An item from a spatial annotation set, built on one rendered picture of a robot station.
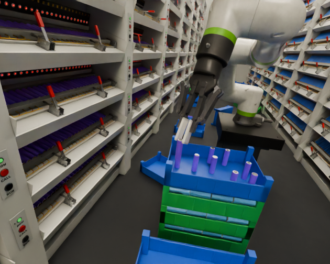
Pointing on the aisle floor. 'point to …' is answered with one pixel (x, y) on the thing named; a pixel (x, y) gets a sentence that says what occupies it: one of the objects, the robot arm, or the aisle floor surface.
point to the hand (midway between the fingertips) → (185, 130)
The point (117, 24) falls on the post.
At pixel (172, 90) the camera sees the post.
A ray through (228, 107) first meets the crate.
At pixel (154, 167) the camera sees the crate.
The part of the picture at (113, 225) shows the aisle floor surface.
